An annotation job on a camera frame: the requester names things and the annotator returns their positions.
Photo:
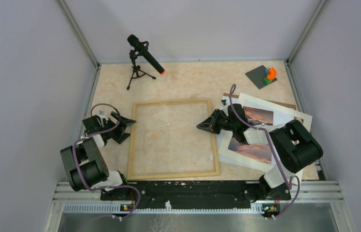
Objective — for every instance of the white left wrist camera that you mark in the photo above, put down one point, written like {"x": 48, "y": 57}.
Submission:
{"x": 102, "y": 118}

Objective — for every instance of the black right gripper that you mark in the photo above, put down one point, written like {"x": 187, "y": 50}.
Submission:
{"x": 209, "y": 123}

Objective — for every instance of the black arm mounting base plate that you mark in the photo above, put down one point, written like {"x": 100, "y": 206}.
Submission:
{"x": 196, "y": 194}

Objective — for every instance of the sunset cloud photo print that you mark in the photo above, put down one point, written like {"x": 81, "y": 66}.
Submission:
{"x": 260, "y": 153}

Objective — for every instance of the black microphone orange tip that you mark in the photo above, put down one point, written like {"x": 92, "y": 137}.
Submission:
{"x": 141, "y": 49}

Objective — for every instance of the grey building brick baseplate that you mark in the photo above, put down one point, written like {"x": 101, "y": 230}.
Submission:
{"x": 256, "y": 76}

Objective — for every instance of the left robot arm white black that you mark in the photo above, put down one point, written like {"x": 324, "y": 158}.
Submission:
{"x": 86, "y": 154}

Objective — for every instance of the white mat board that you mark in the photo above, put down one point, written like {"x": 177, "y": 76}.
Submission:
{"x": 302, "y": 117}

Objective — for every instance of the colourful toy brick stack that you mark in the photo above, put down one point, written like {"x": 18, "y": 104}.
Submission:
{"x": 270, "y": 76}

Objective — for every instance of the brown cardboard backing board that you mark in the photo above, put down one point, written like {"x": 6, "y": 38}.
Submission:
{"x": 292, "y": 106}

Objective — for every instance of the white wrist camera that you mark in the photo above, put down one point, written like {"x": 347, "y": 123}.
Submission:
{"x": 225, "y": 102}
{"x": 102, "y": 118}

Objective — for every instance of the black mini tripod stand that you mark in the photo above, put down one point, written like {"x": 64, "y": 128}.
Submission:
{"x": 136, "y": 69}

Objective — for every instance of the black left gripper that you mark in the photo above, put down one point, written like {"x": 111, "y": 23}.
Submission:
{"x": 120, "y": 135}

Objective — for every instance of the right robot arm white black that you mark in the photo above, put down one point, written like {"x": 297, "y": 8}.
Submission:
{"x": 291, "y": 144}

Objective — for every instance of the white paper sheet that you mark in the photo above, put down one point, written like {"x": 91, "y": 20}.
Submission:
{"x": 282, "y": 115}

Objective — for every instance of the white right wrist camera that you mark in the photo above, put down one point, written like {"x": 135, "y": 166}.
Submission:
{"x": 225, "y": 102}

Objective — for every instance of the aluminium front rail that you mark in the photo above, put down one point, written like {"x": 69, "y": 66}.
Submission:
{"x": 68, "y": 201}

